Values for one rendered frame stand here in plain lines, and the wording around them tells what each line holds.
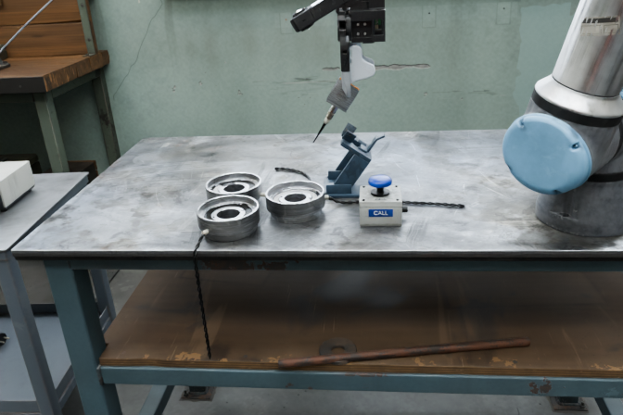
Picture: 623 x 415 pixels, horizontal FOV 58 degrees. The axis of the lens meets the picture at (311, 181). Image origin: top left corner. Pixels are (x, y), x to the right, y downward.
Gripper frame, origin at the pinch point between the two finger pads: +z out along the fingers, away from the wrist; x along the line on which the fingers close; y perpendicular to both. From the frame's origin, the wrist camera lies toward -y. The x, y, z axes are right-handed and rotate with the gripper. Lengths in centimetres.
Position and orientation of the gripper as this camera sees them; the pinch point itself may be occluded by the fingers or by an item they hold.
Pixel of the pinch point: (345, 88)
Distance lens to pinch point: 104.6
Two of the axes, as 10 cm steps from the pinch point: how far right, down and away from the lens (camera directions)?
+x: 0.8, -3.8, 9.2
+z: 0.5, 9.2, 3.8
